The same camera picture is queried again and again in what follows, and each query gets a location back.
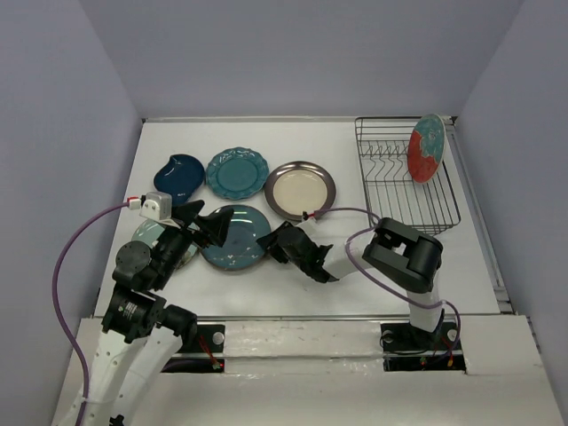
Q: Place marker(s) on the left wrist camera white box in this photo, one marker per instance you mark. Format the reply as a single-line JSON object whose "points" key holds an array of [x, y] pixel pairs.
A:
{"points": [[156, 206]]}

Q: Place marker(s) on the teal scalloped plate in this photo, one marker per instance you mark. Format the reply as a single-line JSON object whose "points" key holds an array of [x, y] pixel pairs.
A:
{"points": [[237, 173]]}

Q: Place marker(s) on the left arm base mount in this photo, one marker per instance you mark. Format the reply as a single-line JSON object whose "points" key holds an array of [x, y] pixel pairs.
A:
{"points": [[203, 355]]}

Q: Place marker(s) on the dark wire dish rack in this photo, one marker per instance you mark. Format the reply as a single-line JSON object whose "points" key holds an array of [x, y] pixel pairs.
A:
{"points": [[388, 186]]}

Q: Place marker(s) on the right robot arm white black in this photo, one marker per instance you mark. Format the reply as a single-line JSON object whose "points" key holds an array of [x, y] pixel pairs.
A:
{"points": [[405, 256]]}

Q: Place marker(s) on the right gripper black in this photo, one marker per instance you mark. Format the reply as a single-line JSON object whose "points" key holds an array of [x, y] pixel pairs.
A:
{"points": [[270, 240]]}

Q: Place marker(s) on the blue plate white blossoms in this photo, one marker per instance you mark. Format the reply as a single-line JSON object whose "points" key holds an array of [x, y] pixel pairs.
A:
{"points": [[240, 250]]}

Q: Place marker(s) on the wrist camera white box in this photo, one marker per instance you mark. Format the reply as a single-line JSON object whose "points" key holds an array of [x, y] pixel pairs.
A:
{"points": [[156, 206], [308, 224]]}

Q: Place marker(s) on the pale green flower plate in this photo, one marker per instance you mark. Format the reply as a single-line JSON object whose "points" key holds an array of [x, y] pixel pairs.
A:
{"points": [[149, 232]]}

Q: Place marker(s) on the red teal floral plate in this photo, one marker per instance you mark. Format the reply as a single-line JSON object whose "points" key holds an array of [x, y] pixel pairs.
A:
{"points": [[426, 148]]}

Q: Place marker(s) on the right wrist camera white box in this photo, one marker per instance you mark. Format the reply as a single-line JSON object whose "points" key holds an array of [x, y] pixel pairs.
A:
{"points": [[308, 224]]}

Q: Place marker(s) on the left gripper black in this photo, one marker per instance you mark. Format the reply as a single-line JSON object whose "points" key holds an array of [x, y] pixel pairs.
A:
{"points": [[216, 224]]}

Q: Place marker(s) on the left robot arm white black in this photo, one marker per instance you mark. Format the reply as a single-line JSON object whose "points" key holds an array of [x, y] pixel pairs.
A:
{"points": [[140, 331]]}

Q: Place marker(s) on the dark blue curved dish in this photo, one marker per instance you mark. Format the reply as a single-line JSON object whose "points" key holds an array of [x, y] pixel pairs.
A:
{"points": [[180, 177]]}

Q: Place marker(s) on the cream plate brown rim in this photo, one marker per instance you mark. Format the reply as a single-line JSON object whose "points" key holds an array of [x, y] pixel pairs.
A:
{"points": [[297, 187]]}

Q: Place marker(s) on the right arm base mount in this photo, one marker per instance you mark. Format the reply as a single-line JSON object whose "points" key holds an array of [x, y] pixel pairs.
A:
{"points": [[409, 349]]}

